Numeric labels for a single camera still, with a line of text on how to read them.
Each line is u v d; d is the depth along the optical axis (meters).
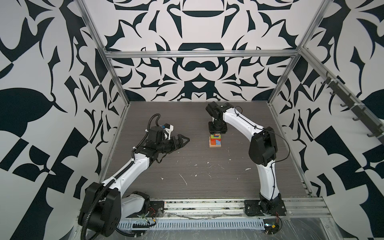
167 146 0.71
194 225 0.65
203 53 0.92
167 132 0.68
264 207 0.66
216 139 0.95
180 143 0.71
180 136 0.73
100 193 0.40
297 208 0.76
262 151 0.55
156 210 0.74
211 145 0.96
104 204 0.40
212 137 0.92
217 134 0.89
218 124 0.78
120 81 1.09
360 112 0.55
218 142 0.95
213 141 0.96
